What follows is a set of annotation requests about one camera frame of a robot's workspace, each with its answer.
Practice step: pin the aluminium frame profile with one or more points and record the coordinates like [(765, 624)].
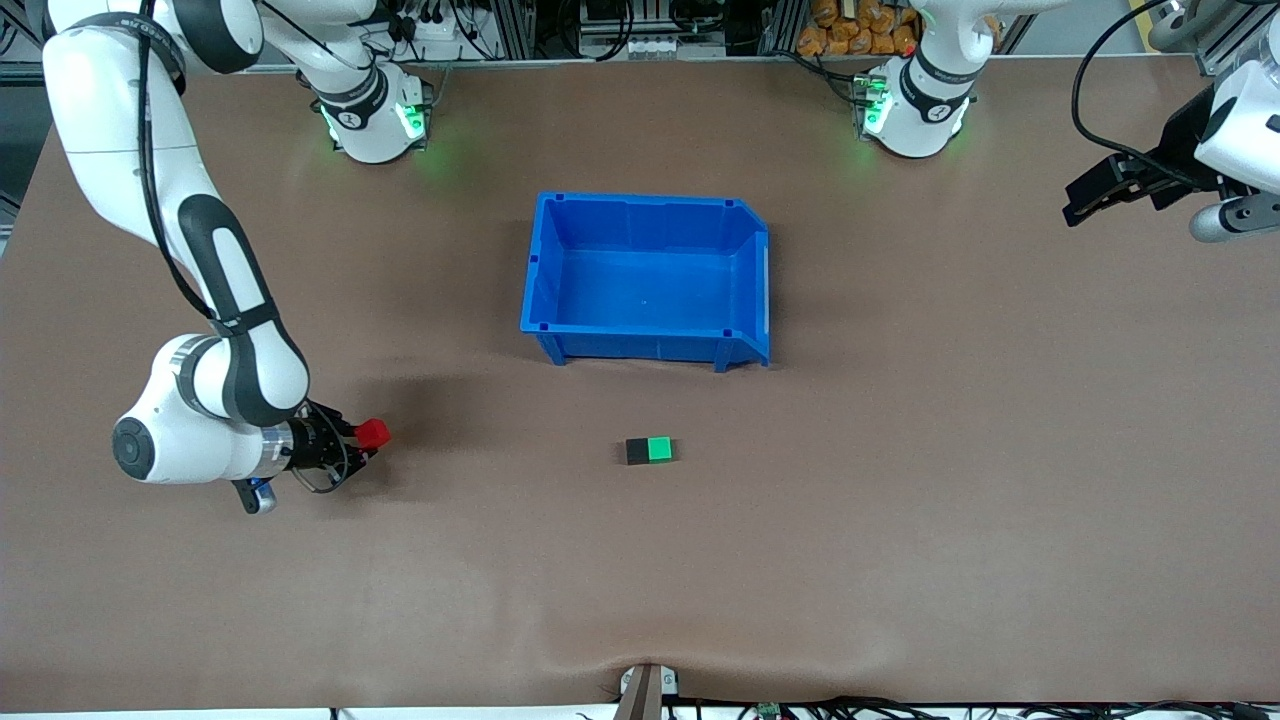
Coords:
[(1235, 50)]

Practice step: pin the red cube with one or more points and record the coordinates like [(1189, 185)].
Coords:
[(374, 432)]

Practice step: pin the black cube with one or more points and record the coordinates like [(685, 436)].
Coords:
[(637, 453)]

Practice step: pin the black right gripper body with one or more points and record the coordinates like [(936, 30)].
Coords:
[(312, 441)]

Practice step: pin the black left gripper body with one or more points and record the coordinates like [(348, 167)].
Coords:
[(1176, 150)]

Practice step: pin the white power strip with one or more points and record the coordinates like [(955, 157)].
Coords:
[(440, 32)]

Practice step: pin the blue plastic storage bin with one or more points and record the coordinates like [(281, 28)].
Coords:
[(640, 290)]

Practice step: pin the metal table edge clamp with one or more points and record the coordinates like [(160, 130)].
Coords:
[(648, 690)]

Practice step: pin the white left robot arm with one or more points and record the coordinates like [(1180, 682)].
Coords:
[(925, 120)]

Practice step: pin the green cube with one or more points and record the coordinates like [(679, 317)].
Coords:
[(660, 449)]

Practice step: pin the orange snack packets bag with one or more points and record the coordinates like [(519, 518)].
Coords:
[(860, 30)]

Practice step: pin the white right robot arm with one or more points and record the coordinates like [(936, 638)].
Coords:
[(120, 110)]

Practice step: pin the fabric table cover mat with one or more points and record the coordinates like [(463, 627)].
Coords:
[(400, 560)]

